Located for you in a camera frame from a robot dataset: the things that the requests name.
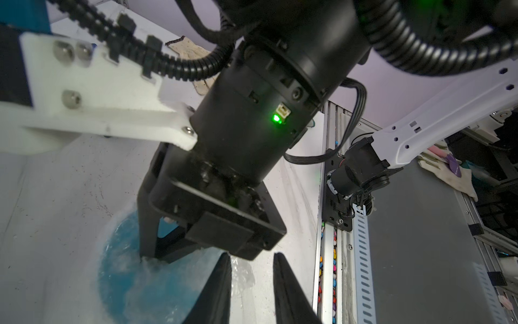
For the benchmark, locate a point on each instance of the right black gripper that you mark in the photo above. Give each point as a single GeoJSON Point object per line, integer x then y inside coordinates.
{"type": "Point", "coordinates": [259, 107]}

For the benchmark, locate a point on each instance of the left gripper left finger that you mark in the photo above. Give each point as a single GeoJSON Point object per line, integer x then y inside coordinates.
{"type": "Point", "coordinates": [214, 302]}

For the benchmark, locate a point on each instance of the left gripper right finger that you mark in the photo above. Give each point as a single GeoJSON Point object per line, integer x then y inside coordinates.
{"type": "Point", "coordinates": [291, 305]}

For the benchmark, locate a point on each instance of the clear bubble wrap sheet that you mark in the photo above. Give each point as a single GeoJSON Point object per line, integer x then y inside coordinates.
{"type": "Point", "coordinates": [121, 263]}

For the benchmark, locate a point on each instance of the blue plastic wine glass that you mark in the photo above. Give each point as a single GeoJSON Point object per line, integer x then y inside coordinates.
{"type": "Point", "coordinates": [141, 279]}

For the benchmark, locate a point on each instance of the aluminium front rail frame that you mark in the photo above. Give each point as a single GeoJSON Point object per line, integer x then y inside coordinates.
{"type": "Point", "coordinates": [422, 256]}

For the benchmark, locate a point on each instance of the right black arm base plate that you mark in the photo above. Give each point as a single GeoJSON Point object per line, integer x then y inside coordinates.
{"type": "Point", "coordinates": [336, 194]}

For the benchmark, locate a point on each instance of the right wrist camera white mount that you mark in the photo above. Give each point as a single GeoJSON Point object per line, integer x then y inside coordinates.
{"type": "Point", "coordinates": [54, 89]}

